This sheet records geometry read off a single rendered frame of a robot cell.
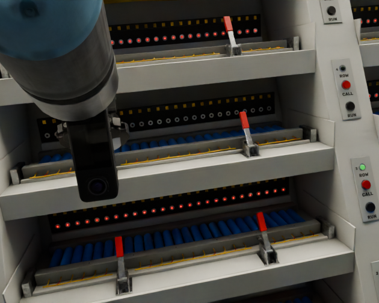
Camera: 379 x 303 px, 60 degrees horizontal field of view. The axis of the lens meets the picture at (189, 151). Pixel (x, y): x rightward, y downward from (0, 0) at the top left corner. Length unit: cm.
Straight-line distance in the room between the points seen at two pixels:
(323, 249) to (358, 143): 22
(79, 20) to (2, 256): 47
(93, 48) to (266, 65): 46
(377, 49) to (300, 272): 47
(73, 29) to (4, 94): 44
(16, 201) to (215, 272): 36
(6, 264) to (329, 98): 65
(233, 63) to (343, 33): 24
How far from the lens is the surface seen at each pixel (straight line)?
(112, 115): 43
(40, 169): 67
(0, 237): 63
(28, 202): 62
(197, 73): 64
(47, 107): 33
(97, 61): 28
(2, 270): 64
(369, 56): 79
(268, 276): 65
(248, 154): 62
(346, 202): 70
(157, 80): 63
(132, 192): 59
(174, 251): 66
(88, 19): 24
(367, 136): 73
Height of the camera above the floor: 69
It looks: 5 degrees up
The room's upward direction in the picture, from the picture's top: 9 degrees counter-clockwise
